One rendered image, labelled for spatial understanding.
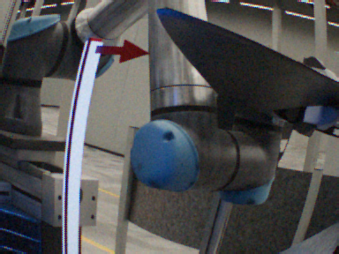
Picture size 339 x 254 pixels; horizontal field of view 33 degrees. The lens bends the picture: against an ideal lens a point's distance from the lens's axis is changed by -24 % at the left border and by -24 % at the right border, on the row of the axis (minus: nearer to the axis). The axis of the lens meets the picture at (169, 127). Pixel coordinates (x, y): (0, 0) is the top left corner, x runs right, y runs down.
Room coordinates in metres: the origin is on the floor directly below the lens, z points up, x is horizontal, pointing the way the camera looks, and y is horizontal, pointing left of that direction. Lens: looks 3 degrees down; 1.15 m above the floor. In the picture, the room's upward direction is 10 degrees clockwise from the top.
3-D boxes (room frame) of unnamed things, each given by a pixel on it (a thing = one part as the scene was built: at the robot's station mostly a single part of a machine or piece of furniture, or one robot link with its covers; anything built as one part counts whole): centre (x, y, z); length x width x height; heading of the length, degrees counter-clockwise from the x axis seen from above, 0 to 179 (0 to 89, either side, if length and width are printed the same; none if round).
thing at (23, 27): (1.16, 0.29, 1.20); 0.13 x 0.12 x 0.14; 134
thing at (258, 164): (0.91, -0.10, 1.08); 0.11 x 0.08 x 0.11; 134
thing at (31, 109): (1.16, 0.30, 1.09); 0.15 x 0.15 x 0.10
